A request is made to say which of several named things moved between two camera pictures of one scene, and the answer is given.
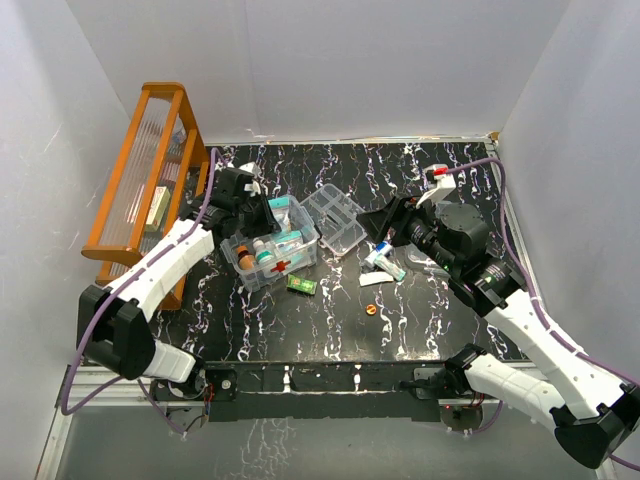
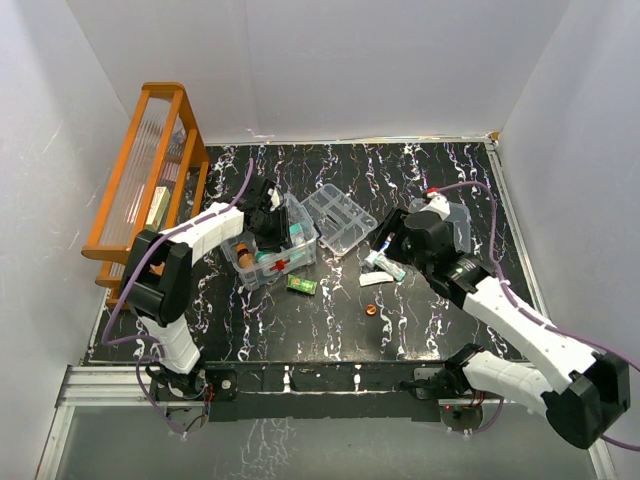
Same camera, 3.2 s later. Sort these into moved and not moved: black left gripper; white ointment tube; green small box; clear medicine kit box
Moved: black left gripper
Not moved: green small box; white ointment tube; clear medicine kit box
